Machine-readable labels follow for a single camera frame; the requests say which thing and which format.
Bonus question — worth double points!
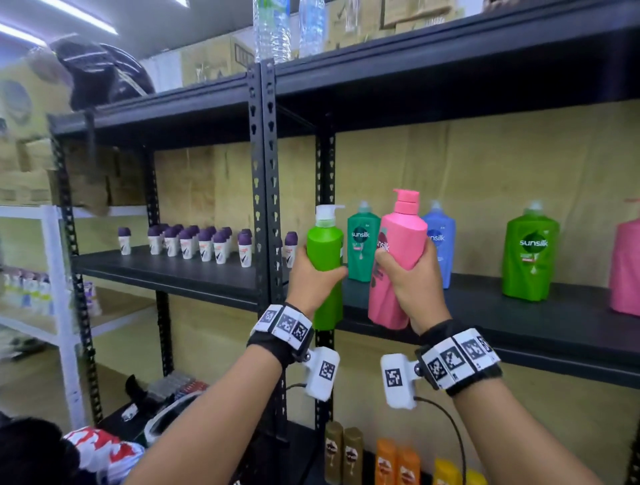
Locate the large pink shampoo bottle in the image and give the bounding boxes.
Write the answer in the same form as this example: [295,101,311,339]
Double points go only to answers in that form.
[367,188,429,332]
[608,197,640,317]

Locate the row of small white bottles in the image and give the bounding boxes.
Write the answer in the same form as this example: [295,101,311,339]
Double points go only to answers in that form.
[0,269,103,318]

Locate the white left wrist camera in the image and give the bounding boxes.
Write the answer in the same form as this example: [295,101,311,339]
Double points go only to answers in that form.
[302,346,341,403]

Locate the right wristband with marker tags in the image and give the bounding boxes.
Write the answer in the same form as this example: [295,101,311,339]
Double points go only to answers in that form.
[413,319,503,398]

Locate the person's right forearm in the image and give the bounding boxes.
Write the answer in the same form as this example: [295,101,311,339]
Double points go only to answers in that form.
[452,377,606,485]

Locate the white metal rack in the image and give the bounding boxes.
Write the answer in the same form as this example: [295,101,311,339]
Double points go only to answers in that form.
[0,203,156,430]

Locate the large blue shampoo bottle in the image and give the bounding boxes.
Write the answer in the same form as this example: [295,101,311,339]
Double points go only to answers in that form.
[421,199,457,290]

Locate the large green shampoo bottle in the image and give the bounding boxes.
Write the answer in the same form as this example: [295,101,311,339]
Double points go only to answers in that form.
[501,201,561,302]
[305,203,346,332]

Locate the white plastic device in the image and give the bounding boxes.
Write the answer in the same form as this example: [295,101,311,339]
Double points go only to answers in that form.
[143,391,206,448]

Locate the left wristband with marker tags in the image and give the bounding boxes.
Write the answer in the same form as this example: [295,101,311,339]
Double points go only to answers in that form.
[246,302,316,370]

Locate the large teal shampoo bottle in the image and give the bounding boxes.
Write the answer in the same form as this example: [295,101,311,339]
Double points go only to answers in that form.
[346,201,382,284]

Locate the stack of cardboard cartons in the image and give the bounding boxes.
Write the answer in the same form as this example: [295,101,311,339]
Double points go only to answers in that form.
[0,57,149,216]

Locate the person's left hand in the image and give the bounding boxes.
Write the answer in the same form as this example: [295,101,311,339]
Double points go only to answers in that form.
[285,244,349,320]

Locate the ceiling tube light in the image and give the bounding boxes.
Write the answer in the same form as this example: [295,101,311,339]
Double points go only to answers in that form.
[0,22,47,47]

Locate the small gold shampoo bottle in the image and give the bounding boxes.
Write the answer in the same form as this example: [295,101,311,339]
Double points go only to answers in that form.
[323,420,345,485]
[342,426,365,485]

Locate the black bag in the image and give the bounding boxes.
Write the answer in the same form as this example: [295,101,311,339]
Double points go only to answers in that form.
[49,35,156,112]

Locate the clear plastic water bottle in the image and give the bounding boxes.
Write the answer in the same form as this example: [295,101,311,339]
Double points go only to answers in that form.
[252,0,293,65]
[298,0,329,59]

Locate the wristband with marker tags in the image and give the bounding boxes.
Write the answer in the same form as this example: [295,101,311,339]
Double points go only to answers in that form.
[246,302,316,370]
[413,319,503,398]

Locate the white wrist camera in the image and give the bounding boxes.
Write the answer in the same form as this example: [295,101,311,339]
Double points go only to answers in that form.
[302,346,341,403]
[379,353,419,410]

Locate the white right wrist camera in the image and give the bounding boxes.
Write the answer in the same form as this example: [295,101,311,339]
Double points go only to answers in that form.
[379,353,419,410]

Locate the row of small packs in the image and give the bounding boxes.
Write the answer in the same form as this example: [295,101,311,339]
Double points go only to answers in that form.
[147,370,210,403]

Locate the person's right hand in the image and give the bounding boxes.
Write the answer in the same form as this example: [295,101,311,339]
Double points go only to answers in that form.
[373,239,453,336]

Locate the small orange shampoo bottle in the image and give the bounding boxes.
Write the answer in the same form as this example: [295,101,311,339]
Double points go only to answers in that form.
[375,438,399,485]
[397,446,422,485]

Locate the group of purple-capped deodorants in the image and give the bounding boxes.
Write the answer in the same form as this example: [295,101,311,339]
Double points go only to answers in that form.
[117,223,299,269]

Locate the brown storage carton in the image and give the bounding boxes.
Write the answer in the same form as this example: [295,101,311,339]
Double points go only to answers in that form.
[382,0,466,32]
[325,0,386,51]
[139,27,256,93]

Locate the person's left forearm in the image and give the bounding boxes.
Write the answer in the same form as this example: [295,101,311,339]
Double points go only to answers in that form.
[123,343,285,485]

